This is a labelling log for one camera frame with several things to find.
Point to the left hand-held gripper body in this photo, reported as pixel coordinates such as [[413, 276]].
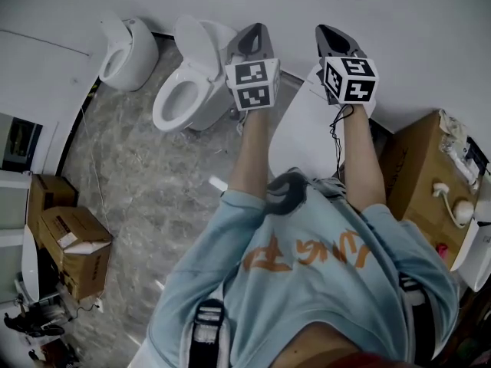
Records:
[[253, 83]]

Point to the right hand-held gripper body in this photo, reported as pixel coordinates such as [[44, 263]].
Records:
[[351, 81]]

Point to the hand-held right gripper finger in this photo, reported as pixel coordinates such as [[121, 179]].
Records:
[[345, 46], [324, 42]]

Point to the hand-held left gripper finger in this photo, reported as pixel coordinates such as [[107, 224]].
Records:
[[243, 42], [262, 44]]

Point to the person's right forearm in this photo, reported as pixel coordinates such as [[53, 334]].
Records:
[[364, 159]]

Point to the person's left forearm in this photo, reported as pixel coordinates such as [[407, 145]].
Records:
[[249, 155]]

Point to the white smart toilet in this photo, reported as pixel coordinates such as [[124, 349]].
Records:
[[311, 86]]

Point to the white toilet with seat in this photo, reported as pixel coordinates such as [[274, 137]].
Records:
[[180, 102]]

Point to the white round-back toilet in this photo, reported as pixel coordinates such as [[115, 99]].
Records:
[[134, 52]]

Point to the open cardboard box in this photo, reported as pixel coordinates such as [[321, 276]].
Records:
[[76, 251]]

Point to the small metal valve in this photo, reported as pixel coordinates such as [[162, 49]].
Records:
[[232, 112]]

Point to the large printed cardboard box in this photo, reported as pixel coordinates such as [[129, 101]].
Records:
[[414, 167]]

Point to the clear bag of parts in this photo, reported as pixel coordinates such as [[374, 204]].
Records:
[[454, 148]]

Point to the black flat item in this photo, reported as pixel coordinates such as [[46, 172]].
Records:
[[477, 153]]

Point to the white oval object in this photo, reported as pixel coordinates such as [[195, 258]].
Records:
[[463, 210]]

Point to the pink cloth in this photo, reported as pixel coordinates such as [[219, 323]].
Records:
[[443, 251]]

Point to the white detached seat cover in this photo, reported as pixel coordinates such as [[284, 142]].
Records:
[[466, 244]]

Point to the light blue shirt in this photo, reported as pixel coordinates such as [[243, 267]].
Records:
[[307, 282]]

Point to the small cardboard box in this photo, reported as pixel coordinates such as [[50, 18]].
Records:
[[50, 194]]

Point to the white power strip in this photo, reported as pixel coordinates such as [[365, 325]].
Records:
[[99, 305]]

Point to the white oval basin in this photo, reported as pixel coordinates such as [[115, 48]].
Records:
[[30, 267]]

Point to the dark wall panel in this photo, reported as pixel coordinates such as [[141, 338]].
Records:
[[21, 142]]

